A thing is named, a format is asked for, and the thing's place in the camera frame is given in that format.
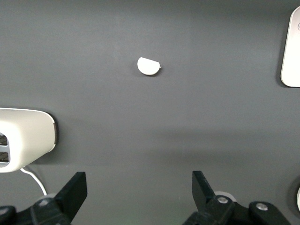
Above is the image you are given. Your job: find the beige rectangular tray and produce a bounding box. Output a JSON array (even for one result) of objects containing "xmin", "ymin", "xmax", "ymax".
[{"xmin": 280, "ymin": 6, "xmax": 300, "ymax": 88}]

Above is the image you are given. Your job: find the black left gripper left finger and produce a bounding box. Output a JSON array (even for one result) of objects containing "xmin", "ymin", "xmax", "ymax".
[{"xmin": 0, "ymin": 172, "xmax": 88, "ymax": 225}]

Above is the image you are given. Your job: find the white toaster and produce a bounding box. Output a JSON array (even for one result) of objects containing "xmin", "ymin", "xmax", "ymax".
[{"xmin": 0, "ymin": 107, "xmax": 58, "ymax": 173}]

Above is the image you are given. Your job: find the white power cable with plug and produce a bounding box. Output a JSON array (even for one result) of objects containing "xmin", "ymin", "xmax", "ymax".
[{"xmin": 20, "ymin": 167, "xmax": 49, "ymax": 196}]

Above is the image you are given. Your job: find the white half-moon steamed bun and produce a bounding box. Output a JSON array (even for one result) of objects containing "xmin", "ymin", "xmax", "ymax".
[{"xmin": 136, "ymin": 57, "xmax": 163, "ymax": 76}]

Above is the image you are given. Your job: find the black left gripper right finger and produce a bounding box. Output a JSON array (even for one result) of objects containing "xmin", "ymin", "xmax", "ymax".
[{"xmin": 182, "ymin": 170, "xmax": 291, "ymax": 225}]

